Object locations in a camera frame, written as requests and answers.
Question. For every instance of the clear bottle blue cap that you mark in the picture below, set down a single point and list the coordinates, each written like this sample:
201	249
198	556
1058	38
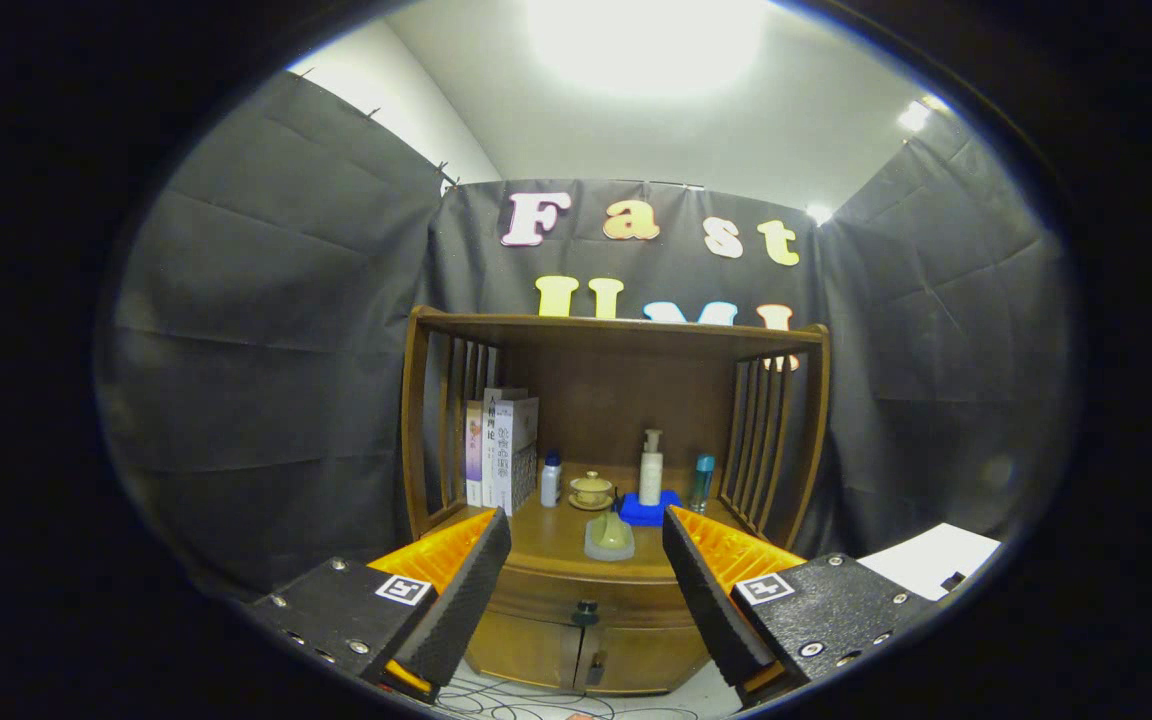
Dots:
702	485

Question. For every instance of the small ceiling light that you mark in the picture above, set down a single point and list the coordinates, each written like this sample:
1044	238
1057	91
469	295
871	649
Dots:
915	115
817	214

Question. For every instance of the pink book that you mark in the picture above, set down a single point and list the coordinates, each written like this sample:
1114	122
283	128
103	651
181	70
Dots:
474	455

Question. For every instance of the wooden cabinet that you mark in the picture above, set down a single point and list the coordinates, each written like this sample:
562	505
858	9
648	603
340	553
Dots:
626	400

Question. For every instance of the blue folded cloth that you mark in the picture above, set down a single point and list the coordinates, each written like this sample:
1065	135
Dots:
651	515

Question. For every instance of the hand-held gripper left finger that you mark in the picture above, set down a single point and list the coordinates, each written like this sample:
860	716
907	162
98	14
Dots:
466	600

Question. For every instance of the wooden countertop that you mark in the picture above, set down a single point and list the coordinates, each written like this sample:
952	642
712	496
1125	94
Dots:
556	545

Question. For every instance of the large ceiling light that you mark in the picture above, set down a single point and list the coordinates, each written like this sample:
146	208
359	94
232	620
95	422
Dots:
646	45

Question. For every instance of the white bottle blue cap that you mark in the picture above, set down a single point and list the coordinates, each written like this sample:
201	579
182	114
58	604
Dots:
551	485

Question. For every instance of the wooden drawer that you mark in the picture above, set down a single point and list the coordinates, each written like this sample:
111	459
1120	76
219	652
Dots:
636	605

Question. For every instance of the white drawer unit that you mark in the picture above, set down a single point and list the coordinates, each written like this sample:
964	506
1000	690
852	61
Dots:
926	560

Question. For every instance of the patterned white book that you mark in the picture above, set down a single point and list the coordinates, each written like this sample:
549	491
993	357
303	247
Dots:
518	450

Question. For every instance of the wooden cabinet door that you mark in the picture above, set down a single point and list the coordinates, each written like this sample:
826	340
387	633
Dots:
521	650
651	660

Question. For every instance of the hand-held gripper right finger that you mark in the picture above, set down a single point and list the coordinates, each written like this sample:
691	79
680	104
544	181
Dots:
701	600

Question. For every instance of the green soap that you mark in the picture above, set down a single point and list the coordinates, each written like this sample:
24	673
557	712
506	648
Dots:
609	537

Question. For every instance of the yellow lidded teacup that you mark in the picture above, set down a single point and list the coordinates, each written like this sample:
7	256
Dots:
592	490

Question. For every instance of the white pump bottle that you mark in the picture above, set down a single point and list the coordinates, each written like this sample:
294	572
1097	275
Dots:
651	475

